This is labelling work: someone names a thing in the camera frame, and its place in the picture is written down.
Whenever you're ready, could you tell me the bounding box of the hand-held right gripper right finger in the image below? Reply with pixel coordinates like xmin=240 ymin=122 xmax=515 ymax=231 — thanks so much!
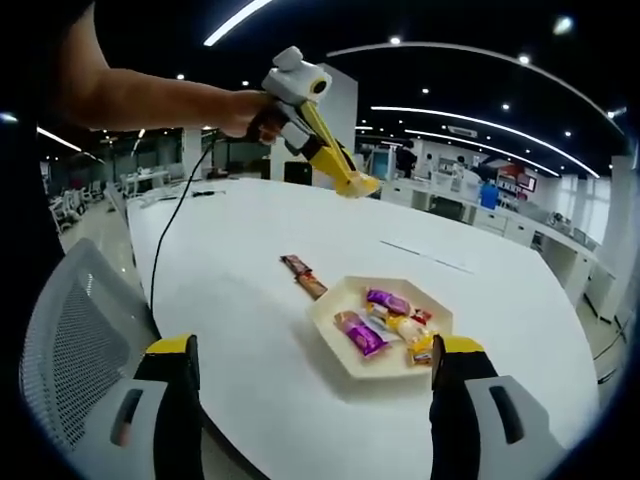
xmin=429 ymin=333 xmax=564 ymax=480

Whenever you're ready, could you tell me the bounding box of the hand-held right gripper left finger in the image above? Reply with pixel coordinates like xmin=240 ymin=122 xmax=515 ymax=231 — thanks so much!
xmin=69 ymin=333 xmax=205 ymax=480

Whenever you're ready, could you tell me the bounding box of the small gold food candy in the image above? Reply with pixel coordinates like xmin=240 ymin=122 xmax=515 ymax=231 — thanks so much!
xmin=407 ymin=333 xmax=437 ymax=367

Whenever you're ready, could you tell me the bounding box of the yellow white pastry food packet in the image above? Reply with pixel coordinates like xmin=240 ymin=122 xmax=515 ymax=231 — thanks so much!
xmin=384 ymin=314 xmax=432 ymax=347

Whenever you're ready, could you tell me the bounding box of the purple food packet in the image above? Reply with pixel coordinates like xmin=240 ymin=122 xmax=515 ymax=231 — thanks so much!
xmin=333 ymin=309 xmax=390 ymax=360
xmin=366 ymin=288 xmax=412 ymax=317

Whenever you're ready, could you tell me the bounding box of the brown chocolate bar wrapper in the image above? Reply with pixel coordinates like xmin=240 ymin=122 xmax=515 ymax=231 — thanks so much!
xmin=294 ymin=271 xmax=330 ymax=301

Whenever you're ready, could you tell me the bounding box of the cream hexagonal container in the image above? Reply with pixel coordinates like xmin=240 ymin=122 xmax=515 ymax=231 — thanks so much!
xmin=307 ymin=274 xmax=455 ymax=381

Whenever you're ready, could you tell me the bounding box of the person's left hand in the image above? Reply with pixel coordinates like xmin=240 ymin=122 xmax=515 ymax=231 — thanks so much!
xmin=219 ymin=91 xmax=290 ymax=147

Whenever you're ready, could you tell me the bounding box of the light blue screen panel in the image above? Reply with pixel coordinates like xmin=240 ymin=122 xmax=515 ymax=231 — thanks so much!
xmin=367 ymin=147 xmax=396 ymax=179

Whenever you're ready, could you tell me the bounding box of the white square pillar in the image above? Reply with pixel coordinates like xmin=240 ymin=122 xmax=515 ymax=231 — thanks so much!
xmin=269 ymin=63 xmax=359 ymax=189

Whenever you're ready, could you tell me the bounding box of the straight ceiling light bar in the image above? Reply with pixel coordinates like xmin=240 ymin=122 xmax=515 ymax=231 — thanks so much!
xmin=203 ymin=0 xmax=274 ymax=47

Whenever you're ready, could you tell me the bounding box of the grey mesh office chair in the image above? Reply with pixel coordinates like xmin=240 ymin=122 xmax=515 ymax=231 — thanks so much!
xmin=18 ymin=237 xmax=266 ymax=480

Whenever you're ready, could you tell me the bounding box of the white cabinet row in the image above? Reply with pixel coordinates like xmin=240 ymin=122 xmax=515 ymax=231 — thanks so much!
xmin=379 ymin=177 xmax=616 ymax=321

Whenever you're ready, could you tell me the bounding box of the row of white office chairs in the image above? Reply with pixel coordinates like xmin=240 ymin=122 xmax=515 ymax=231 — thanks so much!
xmin=47 ymin=177 xmax=126 ymax=236

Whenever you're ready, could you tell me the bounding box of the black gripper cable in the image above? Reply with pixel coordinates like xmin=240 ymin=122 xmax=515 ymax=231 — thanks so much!
xmin=148 ymin=138 xmax=212 ymax=307

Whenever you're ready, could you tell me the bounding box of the red wall display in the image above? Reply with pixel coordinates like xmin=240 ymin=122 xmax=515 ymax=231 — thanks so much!
xmin=494 ymin=167 xmax=539 ymax=194

